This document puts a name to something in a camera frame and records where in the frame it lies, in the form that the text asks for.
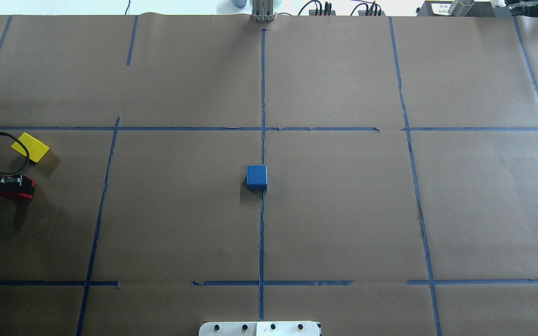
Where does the blue wooden block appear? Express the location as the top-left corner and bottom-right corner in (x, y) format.
(245, 165), (268, 192)

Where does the red wooden block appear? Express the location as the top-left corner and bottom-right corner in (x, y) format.
(0, 191), (34, 201)

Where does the black power strip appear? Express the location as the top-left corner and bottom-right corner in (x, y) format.
(304, 0), (336, 16)
(355, 1), (384, 16)

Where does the white pedestal column base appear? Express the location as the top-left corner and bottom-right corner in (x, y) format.
(198, 321), (322, 336)

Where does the yellow wooden block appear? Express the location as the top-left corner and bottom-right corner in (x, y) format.
(11, 133), (50, 163)

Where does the aluminium frame post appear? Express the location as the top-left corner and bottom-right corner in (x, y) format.
(249, 0), (276, 22)

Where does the black camera cable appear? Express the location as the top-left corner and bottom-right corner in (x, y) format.
(0, 131), (30, 177)

